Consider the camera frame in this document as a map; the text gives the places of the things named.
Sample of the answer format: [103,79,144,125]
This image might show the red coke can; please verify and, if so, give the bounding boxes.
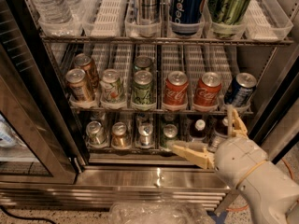
[193,72,221,106]
[164,71,189,105]

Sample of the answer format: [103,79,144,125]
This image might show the white green soda can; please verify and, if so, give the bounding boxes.
[100,69,124,103]

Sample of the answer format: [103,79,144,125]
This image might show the copper can bottom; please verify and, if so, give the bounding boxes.
[112,122,129,148]

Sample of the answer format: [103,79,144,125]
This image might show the green tall can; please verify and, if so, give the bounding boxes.
[207,0,250,39]

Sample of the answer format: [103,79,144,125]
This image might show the green can rear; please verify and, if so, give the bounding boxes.
[134,55,153,72]

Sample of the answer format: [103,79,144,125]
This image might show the stainless steel fridge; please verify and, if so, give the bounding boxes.
[0,0,299,212]

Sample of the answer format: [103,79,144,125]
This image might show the slim silver can bottom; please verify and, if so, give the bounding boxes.
[138,123,153,147]

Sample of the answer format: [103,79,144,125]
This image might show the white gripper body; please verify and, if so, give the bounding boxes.
[214,137,268,188]

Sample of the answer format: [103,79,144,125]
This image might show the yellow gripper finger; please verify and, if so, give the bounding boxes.
[167,140,214,169]
[227,105,248,138]

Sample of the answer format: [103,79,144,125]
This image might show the green can front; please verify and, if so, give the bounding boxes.
[132,70,153,105]

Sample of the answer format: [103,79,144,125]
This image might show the clear water bottle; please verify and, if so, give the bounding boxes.
[32,0,72,24]

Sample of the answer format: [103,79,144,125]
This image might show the blue Pepsi can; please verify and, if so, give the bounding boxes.
[169,0,205,35]

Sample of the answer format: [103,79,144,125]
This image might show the silver green can bottom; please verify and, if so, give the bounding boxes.
[86,121,107,147]

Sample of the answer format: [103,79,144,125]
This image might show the white-cap bottle left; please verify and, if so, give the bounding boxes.
[189,119,206,142]

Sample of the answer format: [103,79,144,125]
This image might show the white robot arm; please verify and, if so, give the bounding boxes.
[167,107,299,224]

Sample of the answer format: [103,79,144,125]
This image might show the black cable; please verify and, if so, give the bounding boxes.
[0,205,57,224]

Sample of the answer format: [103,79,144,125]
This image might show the white-cap bottle right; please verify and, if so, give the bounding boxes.
[207,117,228,153]

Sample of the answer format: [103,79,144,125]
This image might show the gold can front left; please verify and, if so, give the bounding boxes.
[65,68,94,102]

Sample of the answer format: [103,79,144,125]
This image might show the glass fridge door left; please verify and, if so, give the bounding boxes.
[0,0,77,184]

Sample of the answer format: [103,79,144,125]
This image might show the blue tape on floor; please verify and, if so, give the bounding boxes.
[207,211,228,224]

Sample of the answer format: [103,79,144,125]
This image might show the dark blue soda can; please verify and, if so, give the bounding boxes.
[224,73,257,107]

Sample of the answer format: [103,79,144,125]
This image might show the clear plastic bag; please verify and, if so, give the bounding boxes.
[108,202,215,224]

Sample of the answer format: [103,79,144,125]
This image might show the brown can rear left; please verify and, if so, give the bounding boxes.
[74,53,99,91]

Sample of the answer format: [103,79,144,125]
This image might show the white-cap bottle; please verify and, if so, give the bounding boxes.
[207,117,228,153]
[189,119,206,142]

